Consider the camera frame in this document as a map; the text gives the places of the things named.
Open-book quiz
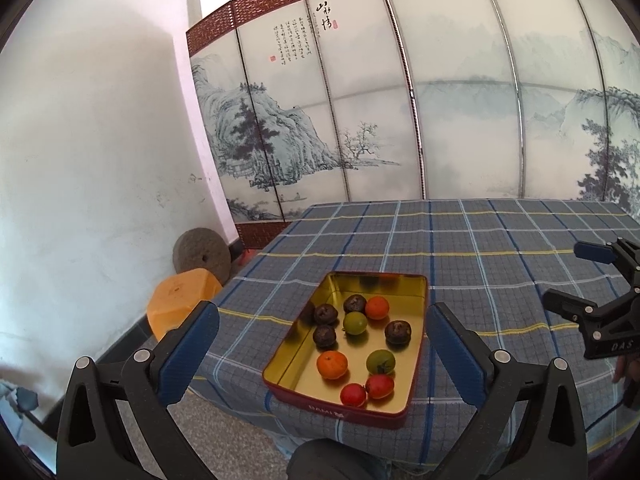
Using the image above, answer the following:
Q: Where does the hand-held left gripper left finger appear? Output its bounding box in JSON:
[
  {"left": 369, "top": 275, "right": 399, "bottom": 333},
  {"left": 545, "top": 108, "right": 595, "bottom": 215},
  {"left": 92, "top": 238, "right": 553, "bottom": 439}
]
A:
[{"left": 56, "top": 300, "right": 221, "bottom": 480}]

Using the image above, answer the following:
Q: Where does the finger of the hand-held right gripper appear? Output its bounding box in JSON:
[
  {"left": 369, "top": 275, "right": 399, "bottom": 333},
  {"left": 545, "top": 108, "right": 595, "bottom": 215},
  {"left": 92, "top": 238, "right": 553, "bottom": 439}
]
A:
[
  {"left": 542, "top": 285, "right": 640, "bottom": 325},
  {"left": 574, "top": 237, "right": 640, "bottom": 281}
]

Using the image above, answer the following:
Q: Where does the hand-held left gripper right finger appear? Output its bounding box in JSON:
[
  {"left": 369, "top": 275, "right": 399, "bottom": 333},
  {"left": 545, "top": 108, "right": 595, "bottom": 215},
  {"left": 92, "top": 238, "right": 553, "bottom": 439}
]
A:
[{"left": 425, "top": 302, "right": 588, "bottom": 480}]

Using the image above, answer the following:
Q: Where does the gold metal tin tray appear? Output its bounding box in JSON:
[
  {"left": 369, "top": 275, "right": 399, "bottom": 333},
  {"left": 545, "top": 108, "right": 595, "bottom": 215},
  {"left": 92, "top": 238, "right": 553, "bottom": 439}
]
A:
[{"left": 262, "top": 271, "right": 430, "bottom": 431}]

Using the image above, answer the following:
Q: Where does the red oval fruit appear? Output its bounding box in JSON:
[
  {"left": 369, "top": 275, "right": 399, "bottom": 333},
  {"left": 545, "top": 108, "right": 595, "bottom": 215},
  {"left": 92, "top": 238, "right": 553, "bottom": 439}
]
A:
[
  {"left": 365, "top": 374, "right": 395, "bottom": 401},
  {"left": 340, "top": 383, "right": 367, "bottom": 407}
]

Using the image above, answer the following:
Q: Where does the orange fruit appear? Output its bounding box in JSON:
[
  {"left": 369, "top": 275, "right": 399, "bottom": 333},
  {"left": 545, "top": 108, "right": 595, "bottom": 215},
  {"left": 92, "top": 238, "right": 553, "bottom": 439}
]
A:
[
  {"left": 365, "top": 296, "right": 390, "bottom": 321},
  {"left": 316, "top": 351, "right": 349, "bottom": 381}
]

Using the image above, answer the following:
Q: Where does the orange plastic stool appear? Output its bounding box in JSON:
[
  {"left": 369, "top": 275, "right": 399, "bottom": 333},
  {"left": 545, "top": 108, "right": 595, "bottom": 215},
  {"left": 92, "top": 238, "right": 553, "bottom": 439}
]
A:
[{"left": 146, "top": 268, "right": 223, "bottom": 342}]

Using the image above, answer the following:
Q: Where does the grey plaid tablecloth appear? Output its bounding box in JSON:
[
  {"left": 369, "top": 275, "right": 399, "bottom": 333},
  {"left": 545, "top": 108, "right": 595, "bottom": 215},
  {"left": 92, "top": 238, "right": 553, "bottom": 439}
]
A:
[{"left": 187, "top": 199, "right": 640, "bottom": 466}]

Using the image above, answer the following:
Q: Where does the round grey millstone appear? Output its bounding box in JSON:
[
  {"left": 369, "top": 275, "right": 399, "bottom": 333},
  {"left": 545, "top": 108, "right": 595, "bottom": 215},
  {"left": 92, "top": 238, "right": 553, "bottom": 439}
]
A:
[{"left": 172, "top": 228, "right": 231, "bottom": 283}]

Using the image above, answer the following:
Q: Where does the landscape painted folding screen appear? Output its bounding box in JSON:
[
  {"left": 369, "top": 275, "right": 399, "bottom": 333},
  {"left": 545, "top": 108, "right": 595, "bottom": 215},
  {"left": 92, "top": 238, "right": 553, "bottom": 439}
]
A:
[{"left": 186, "top": 0, "right": 640, "bottom": 251}]

